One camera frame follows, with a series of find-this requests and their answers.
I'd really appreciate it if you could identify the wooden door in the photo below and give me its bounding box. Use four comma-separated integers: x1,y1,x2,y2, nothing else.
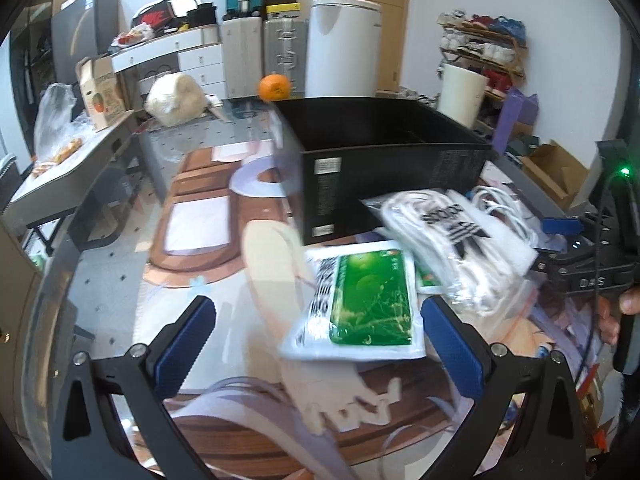
321,0,412,94

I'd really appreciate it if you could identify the white cylinder bin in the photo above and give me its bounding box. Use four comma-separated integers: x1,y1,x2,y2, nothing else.
437,62,489,130

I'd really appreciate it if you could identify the white cable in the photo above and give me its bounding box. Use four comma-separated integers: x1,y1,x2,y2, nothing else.
467,184,546,253

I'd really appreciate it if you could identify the bag of white cables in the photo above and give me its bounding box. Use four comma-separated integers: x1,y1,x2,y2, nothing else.
360,187,540,317

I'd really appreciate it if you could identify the cardboard box orange print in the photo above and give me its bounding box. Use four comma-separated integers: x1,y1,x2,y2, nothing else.
74,54,127,132

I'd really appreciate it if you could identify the purple bag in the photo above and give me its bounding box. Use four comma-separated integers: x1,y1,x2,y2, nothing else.
491,86,539,157

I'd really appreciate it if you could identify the clear plastic bag of fruit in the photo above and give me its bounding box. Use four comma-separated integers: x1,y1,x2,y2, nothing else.
31,82,88,167

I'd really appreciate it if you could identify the green white medicine packet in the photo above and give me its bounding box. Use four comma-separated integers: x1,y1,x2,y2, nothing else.
414,267,447,295
279,240,427,362

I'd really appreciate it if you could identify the red black shoe box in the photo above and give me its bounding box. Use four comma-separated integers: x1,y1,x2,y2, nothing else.
131,0,190,32

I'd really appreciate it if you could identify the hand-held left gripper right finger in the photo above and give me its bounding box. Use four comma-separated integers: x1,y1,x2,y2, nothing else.
420,295,588,480

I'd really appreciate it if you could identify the dark grey fridge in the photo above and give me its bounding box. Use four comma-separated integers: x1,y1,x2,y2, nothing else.
49,0,122,87

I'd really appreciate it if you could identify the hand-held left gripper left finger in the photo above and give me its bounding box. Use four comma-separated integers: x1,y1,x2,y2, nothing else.
50,295,218,480

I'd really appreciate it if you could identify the white suitcase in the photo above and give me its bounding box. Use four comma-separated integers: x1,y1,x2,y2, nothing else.
221,16,265,100

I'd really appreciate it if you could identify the tall white trash can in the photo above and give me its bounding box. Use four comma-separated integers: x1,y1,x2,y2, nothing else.
304,0,384,99

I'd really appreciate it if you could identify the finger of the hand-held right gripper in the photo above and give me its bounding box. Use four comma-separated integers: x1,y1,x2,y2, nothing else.
542,214,603,237
529,250,572,281

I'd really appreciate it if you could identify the orange fruit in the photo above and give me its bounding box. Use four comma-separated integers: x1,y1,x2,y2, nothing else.
258,73,291,102

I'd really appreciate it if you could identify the shoe rack with shoes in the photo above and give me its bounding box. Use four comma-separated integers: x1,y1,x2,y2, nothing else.
436,9,529,107

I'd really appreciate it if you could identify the open brown cardboard box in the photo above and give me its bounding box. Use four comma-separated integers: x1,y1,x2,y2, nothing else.
519,139,592,212

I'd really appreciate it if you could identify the white drawer desk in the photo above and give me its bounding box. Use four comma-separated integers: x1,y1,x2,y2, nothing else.
110,26,224,107

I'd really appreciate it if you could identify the person's right hand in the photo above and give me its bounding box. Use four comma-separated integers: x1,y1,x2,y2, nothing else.
597,287,640,346

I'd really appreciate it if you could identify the printed table mat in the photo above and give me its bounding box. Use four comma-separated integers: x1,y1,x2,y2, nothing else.
144,139,608,480

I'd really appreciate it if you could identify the grey side table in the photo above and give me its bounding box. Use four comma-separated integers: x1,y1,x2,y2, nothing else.
0,109,143,257

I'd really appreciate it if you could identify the black cardboard box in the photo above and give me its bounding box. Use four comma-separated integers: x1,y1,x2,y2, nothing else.
272,98,495,247

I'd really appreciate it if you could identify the silver suitcase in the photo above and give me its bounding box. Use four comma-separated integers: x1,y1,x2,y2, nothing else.
263,17,309,99

